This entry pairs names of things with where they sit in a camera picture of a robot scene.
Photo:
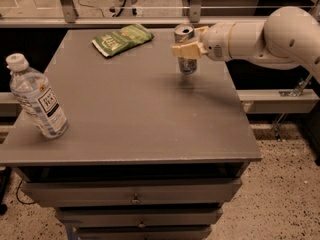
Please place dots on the clear plastic water bottle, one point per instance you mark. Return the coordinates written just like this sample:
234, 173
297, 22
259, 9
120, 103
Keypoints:
36, 96

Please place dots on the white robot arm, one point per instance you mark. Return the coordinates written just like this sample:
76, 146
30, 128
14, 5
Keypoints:
288, 38

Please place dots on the green jalapeno chip bag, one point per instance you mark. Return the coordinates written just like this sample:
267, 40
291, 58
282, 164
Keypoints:
120, 40

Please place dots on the grey drawer cabinet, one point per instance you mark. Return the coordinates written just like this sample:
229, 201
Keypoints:
136, 126

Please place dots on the top drawer knob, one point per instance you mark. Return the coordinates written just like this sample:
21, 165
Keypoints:
135, 200

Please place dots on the metal railing frame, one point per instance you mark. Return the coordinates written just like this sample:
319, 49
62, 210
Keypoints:
95, 13

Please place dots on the drawer knob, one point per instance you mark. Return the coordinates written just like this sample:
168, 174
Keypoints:
141, 224
135, 200

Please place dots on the redbull can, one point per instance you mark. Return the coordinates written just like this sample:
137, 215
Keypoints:
183, 34

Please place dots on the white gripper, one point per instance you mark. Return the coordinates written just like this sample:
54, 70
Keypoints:
216, 41

